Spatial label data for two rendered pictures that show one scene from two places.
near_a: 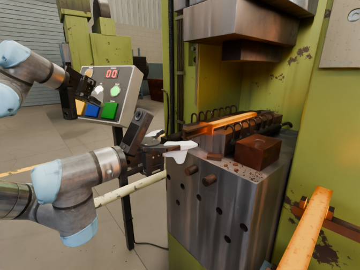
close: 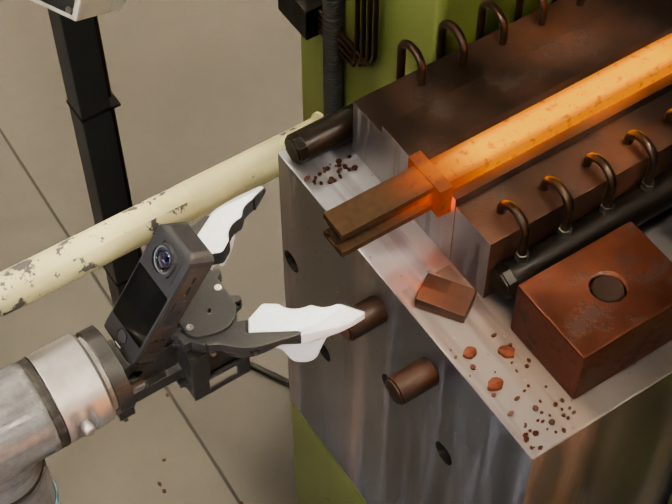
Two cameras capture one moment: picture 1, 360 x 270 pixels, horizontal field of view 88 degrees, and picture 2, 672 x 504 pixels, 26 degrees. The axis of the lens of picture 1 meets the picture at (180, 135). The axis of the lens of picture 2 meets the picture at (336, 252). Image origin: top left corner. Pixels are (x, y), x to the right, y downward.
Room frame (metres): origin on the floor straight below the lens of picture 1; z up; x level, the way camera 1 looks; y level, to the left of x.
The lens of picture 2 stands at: (-0.16, -0.10, 1.94)
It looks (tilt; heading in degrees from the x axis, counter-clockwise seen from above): 54 degrees down; 7
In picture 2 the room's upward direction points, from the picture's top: straight up
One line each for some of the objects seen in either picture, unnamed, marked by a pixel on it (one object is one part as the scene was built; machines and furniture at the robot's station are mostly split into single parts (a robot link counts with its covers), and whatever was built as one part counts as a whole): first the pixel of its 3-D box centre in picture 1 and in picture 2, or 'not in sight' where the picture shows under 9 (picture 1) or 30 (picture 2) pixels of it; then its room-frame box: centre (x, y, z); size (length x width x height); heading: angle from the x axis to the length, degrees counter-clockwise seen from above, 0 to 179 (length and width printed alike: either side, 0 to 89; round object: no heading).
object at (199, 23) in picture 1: (245, 29); not in sight; (0.76, -0.23, 1.32); 0.42 x 0.20 x 0.10; 131
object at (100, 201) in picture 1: (137, 185); (165, 212); (0.82, 0.22, 0.62); 0.44 x 0.05 x 0.05; 131
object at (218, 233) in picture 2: (155, 141); (228, 238); (0.54, 0.07, 0.97); 0.09 x 0.03 x 0.06; 167
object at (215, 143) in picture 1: (235, 126); (605, 91); (0.76, -0.23, 0.96); 0.42 x 0.20 x 0.09; 131
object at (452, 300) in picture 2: (214, 156); (445, 298); (0.54, -0.11, 0.92); 0.04 x 0.03 x 0.01; 74
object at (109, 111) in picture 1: (110, 111); not in sight; (0.83, 0.31, 1.01); 0.07 x 0.05 x 0.07; 66
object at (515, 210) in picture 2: (229, 134); (512, 232); (0.56, -0.16, 0.99); 0.04 x 0.01 x 0.06; 41
